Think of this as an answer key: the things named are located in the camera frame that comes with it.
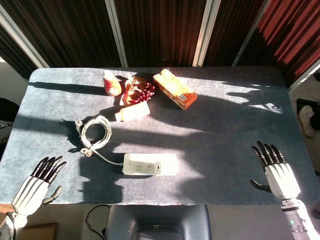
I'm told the white shoe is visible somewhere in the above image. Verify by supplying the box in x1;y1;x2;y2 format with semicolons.
298;104;316;138

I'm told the white power strip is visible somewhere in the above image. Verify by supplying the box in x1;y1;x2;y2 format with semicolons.
121;153;178;177

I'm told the dark pleated screen panel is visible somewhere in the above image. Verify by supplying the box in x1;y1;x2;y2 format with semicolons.
203;0;266;67
113;0;208;68
0;24;38;79
0;0;122;68

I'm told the brown cardboard box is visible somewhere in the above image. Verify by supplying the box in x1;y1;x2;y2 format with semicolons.
22;222;60;240

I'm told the red ketchup bottle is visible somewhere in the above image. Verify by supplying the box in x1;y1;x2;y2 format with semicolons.
103;69;123;97

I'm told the orange juice bottle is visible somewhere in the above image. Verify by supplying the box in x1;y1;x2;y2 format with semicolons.
114;101;151;123

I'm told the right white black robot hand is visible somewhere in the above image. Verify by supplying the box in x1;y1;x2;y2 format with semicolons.
249;141;301;201

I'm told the orange cardboard carton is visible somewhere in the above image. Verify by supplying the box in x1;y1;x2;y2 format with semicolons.
152;68;198;111

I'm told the white screen frame post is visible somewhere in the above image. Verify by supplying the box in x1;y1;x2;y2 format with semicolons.
104;0;129;68
192;0;221;67
0;3;50;69
287;63;320;95
231;0;271;67

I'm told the black floor cable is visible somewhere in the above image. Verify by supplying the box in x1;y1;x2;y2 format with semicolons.
85;204;111;238

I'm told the blue table cloth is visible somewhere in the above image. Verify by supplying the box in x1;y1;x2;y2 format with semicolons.
0;66;320;206

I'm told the brown snack bag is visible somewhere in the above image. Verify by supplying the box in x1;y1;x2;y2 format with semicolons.
119;76;148;106

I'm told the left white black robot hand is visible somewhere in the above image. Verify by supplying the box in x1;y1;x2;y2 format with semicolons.
9;155;68;216

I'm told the reddish pleated screen panel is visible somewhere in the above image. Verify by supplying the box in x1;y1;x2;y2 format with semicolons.
237;0;320;86

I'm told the bunch of red grapes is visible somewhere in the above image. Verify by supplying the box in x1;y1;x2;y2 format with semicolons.
133;81;156;103

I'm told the coiled white power cable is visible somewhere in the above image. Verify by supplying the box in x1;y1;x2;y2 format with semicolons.
73;114;125;166

